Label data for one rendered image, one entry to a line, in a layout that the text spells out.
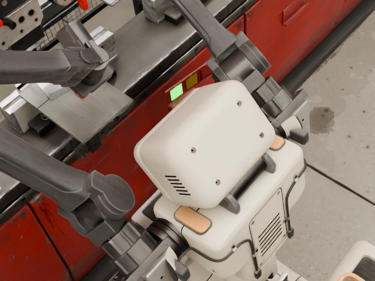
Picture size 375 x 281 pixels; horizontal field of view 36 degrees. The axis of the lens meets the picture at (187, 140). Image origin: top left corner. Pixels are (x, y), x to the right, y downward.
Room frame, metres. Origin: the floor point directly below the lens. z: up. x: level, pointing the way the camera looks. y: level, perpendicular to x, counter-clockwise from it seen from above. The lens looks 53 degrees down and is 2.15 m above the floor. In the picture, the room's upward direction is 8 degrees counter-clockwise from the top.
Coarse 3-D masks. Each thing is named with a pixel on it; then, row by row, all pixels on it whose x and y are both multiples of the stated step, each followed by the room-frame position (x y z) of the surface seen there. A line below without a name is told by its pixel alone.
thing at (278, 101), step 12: (264, 84) 0.78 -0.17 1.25; (276, 84) 0.79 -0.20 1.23; (252, 96) 0.77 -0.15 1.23; (264, 96) 0.76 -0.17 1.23; (276, 96) 0.76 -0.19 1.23; (288, 96) 0.76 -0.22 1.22; (300, 96) 0.77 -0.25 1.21; (264, 108) 0.75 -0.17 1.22; (276, 108) 0.74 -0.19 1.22; (288, 108) 0.74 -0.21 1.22; (276, 120) 0.71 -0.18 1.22
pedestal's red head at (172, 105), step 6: (192, 72) 1.23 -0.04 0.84; (198, 72) 1.24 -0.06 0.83; (186, 78) 1.21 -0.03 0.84; (198, 78) 1.23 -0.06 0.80; (204, 78) 1.25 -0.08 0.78; (168, 90) 1.17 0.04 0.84; (192, 90) 1.21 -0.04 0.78; (168, 96) 1.17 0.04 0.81; (180, 96) 1.19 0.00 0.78; (168, 102) 1.16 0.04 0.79; (174, 102) 1.17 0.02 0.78; (168, 108) 1.16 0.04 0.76
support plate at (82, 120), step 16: (32, 96) 1.07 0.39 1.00; (64, 96) 1.06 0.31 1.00; (96, 96) 1.04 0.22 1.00; (112, 96) 1.03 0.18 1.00; (128, 96) 1.02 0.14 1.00; (48, 112) 1.01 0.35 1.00; (64, 112) 1.00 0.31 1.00; (80, 112) 1.00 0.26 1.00; (96, 112) 0.99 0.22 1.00; (112, 112) 0.98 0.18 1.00; (64, 128) 0.95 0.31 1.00; (80, 128) 0.94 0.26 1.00; (96, 128) 0.93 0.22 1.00
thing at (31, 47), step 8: (40, 24) 1.19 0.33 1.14; (32, 32) 1.17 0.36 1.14; (40, 32) 1.18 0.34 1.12; (24, 40) 1.15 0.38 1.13; (32, 40) 1.17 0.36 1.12; (40, 40) 1.19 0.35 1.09; (8, 48) 1.14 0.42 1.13; (16, 48) 1.13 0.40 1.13; (24, 48) 1.15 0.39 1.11; (32, 48) 1.17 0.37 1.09
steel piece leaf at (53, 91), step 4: (40, 84) 1.11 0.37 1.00; (44, 84) 1.11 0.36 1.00; (48, 84) 1.11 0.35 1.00; (52, 84) 1.11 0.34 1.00; (44, 88) 1.10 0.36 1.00; (48, 88) 1.09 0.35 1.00; (52, 88) 1.09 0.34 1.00; (56, 88) 1.09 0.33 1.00; (60, 88) 1.09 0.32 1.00; (64, 88) 1.07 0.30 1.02; (68, 88) 1.08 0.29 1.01; (44, 92) 1.08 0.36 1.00; (48, 92) 1.08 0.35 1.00; (52, 92) 1.08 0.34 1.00; (56, 92) 1.06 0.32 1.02; (60, 92) 1.06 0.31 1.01; (64, 92) 1.07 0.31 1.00; (48, 96) 1.06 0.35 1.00; (52, 96) 1.05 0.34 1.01; (56, 96) 1.06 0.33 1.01
